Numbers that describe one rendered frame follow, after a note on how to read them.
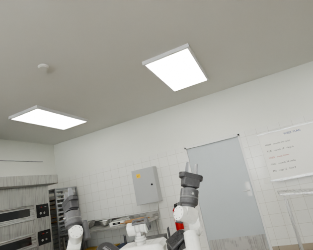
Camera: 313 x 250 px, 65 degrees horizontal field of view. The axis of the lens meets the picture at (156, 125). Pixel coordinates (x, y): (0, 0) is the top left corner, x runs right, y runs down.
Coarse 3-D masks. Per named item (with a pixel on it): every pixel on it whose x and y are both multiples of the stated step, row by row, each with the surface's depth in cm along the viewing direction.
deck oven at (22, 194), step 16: (16, 176) 382; (32, 176) 408; (48, 176) 438; (0, 192) 375; (16, 192) 398; (32, 192) 425; (48, 192) 456; (0, 208) 368; (16, 208) 383; (32, 208) 414; (48, 208) 445; (0, 224) 359; (16, 224) 384; (32, 224) 408; (48, 224) 437; (0, 240) 356; (16, 240) 374; (32, 240) 398; (48, 240) 427
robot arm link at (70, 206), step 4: (68, 196) 132; (72, 196) 132; (76, 196) 133; (68, 200) 131; (72, 200) 132; (76, 200) 134; (64, 204) 134; (68, 204) 131; (72, 204) 131; (76, 204) 132; (64, 208) 134; (68, 208) 130; (72, 208) 130; (76, 208) 132; (64, 212) 133; (68, 212) 128; (72, 212) 128; (76, 212) 129; (64, 216) 128; (68, 216) 127; (72, 216) 127; (76, 216) 127; (80, 216) 130; (64, 220) 128
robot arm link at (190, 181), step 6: (180, 174) 121; (186, 174) 120; (192, 174) 121; (186, 180) 119; (192, 180) 120; (198, 180) 121; (186, 186) 119; (192, 186) 118; (198, 186) 120; (180, 192) 119; (186, 192) 116; (192, 192) 115; (198, 192) 118
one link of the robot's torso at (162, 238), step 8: (168, 232) 138; (144, 240) 128; (152, 240) 133; (160, 240) 129; (128, 248) 126; (136, 248) 124; (144, 248) 123; (152, 248) 122; (160, 248) 121; (168, 248) 125
